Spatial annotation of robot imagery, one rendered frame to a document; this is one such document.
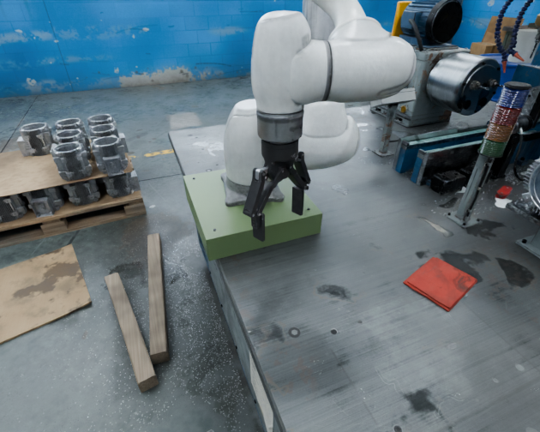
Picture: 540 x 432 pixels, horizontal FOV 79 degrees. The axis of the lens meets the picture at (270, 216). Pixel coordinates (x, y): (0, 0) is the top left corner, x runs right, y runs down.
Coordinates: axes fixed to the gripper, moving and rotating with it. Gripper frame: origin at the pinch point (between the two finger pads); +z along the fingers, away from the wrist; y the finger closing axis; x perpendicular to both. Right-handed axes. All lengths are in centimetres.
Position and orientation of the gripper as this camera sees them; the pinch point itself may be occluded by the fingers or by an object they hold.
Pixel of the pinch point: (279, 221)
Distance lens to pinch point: 76.9
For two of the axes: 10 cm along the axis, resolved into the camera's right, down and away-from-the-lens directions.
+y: 6.7, -4.2, 6.1
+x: -7.4, -3.7, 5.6
